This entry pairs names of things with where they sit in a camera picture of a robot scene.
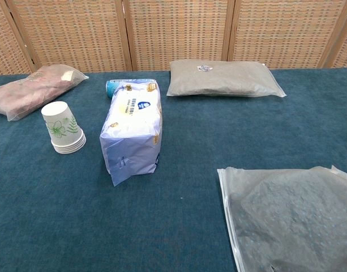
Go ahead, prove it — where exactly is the teal table cloth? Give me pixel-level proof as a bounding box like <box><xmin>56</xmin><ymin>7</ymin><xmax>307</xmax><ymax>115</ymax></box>
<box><xmin>0</xmin><ymin>67</ymin><xmax>347</xmax><ymax>272</ymax></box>

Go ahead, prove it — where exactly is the woven folding screen panel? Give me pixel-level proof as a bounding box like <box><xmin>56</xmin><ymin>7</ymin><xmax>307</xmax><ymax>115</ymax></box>
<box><xmin>5</xmin><ymin>0</ymin><xmax>133</xmax><ymax>73</ymax></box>
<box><xmin>331</xmin><ymin>27</ymin><xmax>347</xmax><ymax>69</ymax></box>
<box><xmin>122</xmin><ymin>0</ymin><xmax>235</xmax><ymax>71</ymax></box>
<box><xmin>227</xmin><ymin>0</ymin><xmax>347</xmax><ymax>70</ymax></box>
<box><xmin>0</xmin><ymin>0</ymin><xmax>35</xmax><ymax>77</ymax></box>

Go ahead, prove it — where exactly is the white-blue tissue pack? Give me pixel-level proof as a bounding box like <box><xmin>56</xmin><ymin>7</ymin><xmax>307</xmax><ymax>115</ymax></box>
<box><xmin>99</xmin><ymin>79</ymin><xmax>163</xmax><ymax>187</ymax></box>

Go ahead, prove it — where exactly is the bagged beige clothing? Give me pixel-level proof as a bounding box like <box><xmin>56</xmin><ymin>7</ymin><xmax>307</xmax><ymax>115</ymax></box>
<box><xmin>166</xmin><ymin>59</ymin><xmax>287</xmax><ymax>99</ymax></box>

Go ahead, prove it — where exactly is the blue can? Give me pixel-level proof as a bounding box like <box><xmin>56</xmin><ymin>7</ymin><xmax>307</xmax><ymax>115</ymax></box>
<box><xmin>105</xmin><ymin>79</ymin><xmax>126</xmax><ymax>99</ymax></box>

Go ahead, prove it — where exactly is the bagged pink clothing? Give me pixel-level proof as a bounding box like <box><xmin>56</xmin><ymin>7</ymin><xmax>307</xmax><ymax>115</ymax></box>
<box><xmin>0</xmin><ymin>64</ymin><xmax>89</xmax><ymax>122</ymax></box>

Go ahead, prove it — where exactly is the stack of white paper cups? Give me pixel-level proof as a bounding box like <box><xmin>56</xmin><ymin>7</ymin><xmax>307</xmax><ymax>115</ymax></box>
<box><xmin>41</xmin><ymin>101</ymin><xmax>87</xmax><ymax>155</ymax></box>

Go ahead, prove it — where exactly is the bagged grey clothing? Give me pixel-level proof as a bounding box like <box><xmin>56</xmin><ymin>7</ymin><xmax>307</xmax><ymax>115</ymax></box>
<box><xmin>217</xmin><ymin>165</ymin><xmax>347</xmax><ymax>272</ymax></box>

